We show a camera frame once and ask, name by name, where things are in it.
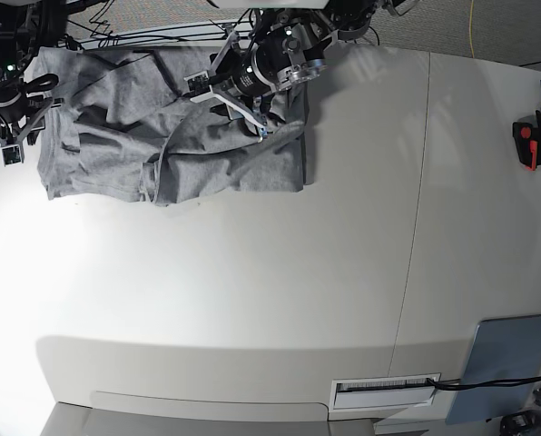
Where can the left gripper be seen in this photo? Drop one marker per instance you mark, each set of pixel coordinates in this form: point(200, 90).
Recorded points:
point(245, 80)

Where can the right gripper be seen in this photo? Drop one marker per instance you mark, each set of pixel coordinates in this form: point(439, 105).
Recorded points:
point(22, 118)

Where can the grey T-shirt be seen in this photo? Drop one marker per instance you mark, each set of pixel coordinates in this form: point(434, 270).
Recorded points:
point(126, 130)

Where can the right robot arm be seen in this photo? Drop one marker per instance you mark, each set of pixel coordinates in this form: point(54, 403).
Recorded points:
point(25, 27)

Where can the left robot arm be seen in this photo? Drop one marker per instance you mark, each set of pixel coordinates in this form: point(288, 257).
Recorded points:
point(286, 47)

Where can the black orange bar clamp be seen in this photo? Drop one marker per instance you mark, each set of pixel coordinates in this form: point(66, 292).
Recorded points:
point(527, 139)

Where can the blue grey flat board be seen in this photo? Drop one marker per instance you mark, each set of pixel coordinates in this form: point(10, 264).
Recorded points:
point(505, 348)

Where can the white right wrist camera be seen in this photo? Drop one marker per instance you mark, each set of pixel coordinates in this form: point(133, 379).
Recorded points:
point(13, 154)

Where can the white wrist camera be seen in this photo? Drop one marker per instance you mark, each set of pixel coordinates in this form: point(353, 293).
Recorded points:
point(199, 88)
point(13, 154)

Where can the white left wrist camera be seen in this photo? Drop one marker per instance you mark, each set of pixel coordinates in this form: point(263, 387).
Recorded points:
point(199, 88)

